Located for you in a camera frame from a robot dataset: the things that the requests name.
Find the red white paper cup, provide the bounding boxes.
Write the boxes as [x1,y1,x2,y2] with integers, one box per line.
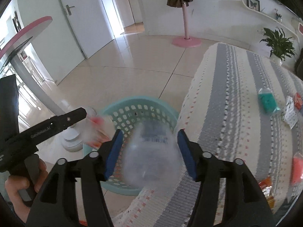
[82,115,116,150]

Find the clear plastic bottle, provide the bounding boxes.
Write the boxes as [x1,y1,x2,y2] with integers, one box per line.
[122,120,183,193]

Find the person's left hand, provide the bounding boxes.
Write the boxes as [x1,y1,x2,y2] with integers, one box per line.
[5,159,48,223]

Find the orange snack packet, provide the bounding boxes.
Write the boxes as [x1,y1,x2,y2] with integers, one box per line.
[258,176,275,209]

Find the white pink tube can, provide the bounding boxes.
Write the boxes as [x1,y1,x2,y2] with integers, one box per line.
[291,152,303,185]

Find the white dotted paper bag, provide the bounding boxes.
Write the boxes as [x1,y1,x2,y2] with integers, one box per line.
[282,96,298,129]

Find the white round table stand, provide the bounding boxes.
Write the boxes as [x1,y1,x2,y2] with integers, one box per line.
[0,15,88,152]

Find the teal packaged sponge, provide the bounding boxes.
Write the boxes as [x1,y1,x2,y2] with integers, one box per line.
[258,88,280,114]

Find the teal plastic waste basket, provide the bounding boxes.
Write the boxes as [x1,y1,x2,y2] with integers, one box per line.
[98,96,179,196]

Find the colourful snack wrapper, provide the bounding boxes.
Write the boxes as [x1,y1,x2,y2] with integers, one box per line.
[293,92,303,111]

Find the black guitar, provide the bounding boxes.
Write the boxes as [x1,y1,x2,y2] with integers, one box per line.
[294,51,303,80]

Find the green potted plant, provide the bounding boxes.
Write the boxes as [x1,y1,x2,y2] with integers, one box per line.
[260,27,296,61]

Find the pink coat rack stand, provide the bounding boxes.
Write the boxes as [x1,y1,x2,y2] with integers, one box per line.
[172,0,202,48]

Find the red white box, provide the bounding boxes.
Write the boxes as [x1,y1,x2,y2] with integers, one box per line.
[298,22,303,34]

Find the small figurine on shelf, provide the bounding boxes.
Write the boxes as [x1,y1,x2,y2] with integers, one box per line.
[274,9,283,23]

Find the framed butterfly picture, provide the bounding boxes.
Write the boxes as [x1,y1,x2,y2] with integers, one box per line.
[246,0,260,11]

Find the white door with handle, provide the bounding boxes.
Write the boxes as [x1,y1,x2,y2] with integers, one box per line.
[61,0,114,58]

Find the white curved wall shelf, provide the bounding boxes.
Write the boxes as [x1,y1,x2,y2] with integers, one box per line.
[239,0,300,43]

